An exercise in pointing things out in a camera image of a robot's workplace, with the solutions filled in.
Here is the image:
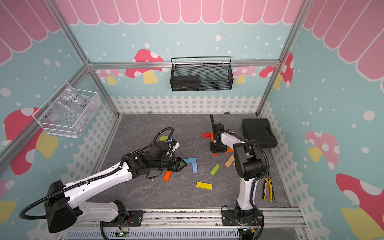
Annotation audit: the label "green circuit board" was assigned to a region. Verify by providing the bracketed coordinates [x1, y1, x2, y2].
[115, 231, 129, 238]

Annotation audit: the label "clear wire wall basket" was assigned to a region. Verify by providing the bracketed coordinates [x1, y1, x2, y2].
[33, 82, 101, 139]

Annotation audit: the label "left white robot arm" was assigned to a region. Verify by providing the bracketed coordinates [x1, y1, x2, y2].
[19, 127, 187, 233]

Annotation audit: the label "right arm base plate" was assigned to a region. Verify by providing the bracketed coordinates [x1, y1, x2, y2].
[221, 208, 264, 226]

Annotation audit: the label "plastic bag in basket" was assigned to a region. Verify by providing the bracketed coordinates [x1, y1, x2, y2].
[43, 86, 101, 137]

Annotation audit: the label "black box in basket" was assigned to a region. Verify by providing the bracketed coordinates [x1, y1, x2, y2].
[171, 76, 200, 92]

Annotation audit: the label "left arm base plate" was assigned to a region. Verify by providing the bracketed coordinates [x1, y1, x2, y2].
[102, 210, 144, 227]

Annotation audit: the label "black plastic tool case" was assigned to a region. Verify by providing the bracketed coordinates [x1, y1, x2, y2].
[242, 119, 278, 149]

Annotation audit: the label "yellow long block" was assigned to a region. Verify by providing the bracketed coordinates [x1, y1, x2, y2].
[196, 182, 213, 190]

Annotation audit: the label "tan wooden short block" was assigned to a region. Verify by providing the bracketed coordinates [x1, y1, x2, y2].
[225, 155, 235, 168]

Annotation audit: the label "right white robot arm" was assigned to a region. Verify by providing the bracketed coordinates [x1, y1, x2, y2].
[210, 115, 269, 226]

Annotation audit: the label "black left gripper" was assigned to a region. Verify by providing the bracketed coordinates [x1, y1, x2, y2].
[151, 156, 188, 172]

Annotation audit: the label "yellow handled pliers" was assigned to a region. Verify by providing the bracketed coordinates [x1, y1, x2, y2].
[262, 172, 278, 207]

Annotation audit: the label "black wire mesh basket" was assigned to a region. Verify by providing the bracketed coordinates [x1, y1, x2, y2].
[170, 56, 234, 91]

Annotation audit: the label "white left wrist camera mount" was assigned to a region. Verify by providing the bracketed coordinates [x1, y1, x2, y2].
[168, 140, 180, 151]

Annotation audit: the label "light blue long block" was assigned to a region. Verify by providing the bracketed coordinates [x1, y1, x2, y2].
[184, 158, 197, 164]

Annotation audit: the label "orange long block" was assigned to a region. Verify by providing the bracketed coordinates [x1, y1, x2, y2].
[164, 171, 172, 182]

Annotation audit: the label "light blue short block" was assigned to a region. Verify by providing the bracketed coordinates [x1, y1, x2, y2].
[192, 163, 198, 174]

